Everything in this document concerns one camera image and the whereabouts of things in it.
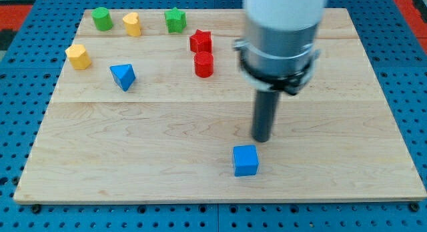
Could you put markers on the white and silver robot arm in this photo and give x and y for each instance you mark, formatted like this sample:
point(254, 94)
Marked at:
point(276, 51)

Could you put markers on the blue triangle block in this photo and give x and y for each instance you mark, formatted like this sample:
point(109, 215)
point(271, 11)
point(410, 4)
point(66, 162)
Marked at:
point(123, 75)

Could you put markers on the red cylinder block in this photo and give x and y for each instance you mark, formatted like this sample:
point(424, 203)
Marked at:
point(203, 64)

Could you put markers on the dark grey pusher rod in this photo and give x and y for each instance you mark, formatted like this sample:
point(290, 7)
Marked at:
point(265, 105)

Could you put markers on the blue cube block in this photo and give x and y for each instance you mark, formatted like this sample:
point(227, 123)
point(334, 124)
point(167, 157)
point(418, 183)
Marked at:
point(245, 160)

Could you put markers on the light wooden board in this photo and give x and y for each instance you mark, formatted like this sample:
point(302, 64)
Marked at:
point(169, 138)

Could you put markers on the red star block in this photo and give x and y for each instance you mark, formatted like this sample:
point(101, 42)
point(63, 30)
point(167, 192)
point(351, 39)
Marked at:
point(200, 41)

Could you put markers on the green star block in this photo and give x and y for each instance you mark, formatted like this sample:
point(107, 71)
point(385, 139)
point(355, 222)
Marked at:
point(175, 20)

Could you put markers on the yellow heart block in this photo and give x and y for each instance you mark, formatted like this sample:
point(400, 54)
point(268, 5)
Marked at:
point(132, 24)

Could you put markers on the green cylinder block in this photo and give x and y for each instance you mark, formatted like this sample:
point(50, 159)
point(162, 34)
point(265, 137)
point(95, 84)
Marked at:
point(102, 19)

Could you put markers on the yellow hexagon block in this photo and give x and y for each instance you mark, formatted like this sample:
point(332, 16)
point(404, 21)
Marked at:
point(78, 56)

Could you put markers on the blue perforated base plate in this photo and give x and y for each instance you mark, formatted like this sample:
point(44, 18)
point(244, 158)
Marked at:
point(31, 67)

